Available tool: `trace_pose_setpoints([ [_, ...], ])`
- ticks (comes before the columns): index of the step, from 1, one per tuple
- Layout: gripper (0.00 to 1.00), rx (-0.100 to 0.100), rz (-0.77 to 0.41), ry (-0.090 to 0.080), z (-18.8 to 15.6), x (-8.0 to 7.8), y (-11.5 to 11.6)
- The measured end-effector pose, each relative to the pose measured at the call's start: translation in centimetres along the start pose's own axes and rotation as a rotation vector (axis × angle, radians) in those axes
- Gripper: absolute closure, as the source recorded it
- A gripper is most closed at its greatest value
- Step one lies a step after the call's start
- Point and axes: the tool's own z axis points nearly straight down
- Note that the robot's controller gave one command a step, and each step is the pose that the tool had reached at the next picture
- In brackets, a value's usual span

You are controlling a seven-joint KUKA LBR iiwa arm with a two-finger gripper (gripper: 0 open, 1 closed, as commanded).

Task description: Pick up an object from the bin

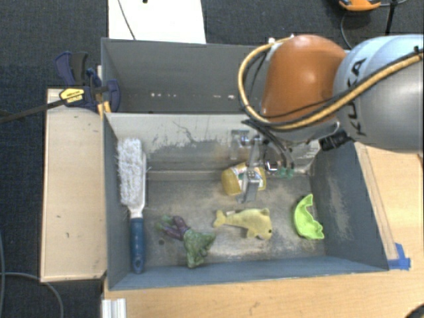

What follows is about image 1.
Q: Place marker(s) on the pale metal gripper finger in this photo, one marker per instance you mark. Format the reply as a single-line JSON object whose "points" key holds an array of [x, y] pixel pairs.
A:
{"points": [[242, 190], [252, 185]]}

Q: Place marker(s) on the yellow plastic bottle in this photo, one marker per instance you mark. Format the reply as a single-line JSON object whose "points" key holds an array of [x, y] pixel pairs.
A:
{"points": [[232, 182]]}

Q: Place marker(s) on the yellow toy dolphin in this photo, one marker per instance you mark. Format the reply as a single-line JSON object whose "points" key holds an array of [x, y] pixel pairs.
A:
{"points": [[248, 222]]}

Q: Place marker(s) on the lime green plastic mould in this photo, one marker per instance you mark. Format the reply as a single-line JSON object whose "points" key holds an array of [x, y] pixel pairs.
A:
{"points": [[304, 222]]}

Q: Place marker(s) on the green and purple toy figure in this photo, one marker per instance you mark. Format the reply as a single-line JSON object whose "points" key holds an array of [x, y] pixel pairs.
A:
{"points": [[195, 245]]}

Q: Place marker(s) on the grey metal bin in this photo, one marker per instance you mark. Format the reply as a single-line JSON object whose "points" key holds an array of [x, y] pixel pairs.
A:
{"points": [[185, 78]]}

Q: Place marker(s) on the pale wood board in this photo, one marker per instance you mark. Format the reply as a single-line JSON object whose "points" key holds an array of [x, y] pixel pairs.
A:
{"points": [[73, 190]]}

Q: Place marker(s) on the black cylinder on white bracket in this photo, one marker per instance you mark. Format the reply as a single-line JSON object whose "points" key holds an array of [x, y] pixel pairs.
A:
{"points": [[334, 141]]}

